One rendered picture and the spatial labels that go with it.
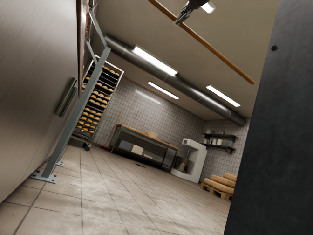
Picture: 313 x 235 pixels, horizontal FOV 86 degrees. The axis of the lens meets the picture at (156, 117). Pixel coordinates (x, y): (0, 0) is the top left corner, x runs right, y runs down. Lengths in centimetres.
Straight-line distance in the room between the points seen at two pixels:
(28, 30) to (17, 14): 3
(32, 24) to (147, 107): 611
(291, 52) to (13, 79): 40
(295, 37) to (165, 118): 632
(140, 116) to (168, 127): 126
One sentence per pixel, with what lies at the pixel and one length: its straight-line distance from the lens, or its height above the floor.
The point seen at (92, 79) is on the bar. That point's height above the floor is 68.
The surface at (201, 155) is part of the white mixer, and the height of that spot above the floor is 96.
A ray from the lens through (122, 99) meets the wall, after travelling 606.
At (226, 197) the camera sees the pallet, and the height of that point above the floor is 6.
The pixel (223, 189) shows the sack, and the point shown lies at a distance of 431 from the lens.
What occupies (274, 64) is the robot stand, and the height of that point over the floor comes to 56.
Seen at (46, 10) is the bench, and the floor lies 46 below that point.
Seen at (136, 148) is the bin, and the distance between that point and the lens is 542.
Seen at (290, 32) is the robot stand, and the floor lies 62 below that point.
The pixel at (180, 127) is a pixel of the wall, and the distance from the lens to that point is 695.
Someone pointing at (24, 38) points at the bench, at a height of 42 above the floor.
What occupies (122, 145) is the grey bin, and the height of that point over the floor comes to 33.
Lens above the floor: 35
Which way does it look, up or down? 13 degrees up
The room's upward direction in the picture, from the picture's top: 21 degrees clockwise
